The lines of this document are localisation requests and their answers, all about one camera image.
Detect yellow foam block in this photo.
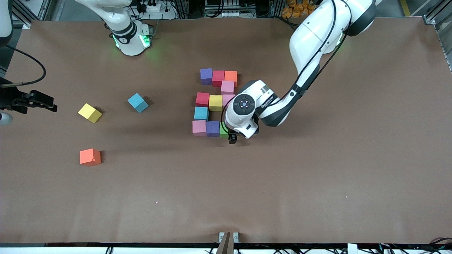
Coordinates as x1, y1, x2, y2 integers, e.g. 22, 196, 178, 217
209, 95, 224, 112
78, 103, 102, 123

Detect grey electronics rack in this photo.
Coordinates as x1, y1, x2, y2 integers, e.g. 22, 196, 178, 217
204, 0, 260, 19

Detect pile of orange packets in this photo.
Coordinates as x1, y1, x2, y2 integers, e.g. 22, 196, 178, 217
281, 0, 318, 19

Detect white power strip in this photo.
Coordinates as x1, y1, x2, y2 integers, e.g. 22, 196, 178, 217
136, 0, 177, 20

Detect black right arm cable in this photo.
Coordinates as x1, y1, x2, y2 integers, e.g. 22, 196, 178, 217
2, 44, 47, 88

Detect aluminium frame strut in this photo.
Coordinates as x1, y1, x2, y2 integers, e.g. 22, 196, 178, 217
12, 0, 53, 29
423, 0, 452, 26

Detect grey metal table edge bracket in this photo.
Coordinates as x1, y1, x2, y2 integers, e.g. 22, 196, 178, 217
218, 231, 239, 244

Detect brown tapered post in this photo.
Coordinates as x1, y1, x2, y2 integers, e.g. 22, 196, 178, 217
215, 232, 234, 254

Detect tangled dark cables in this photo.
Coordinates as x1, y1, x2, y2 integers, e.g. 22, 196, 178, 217
374, 237, 452, 254

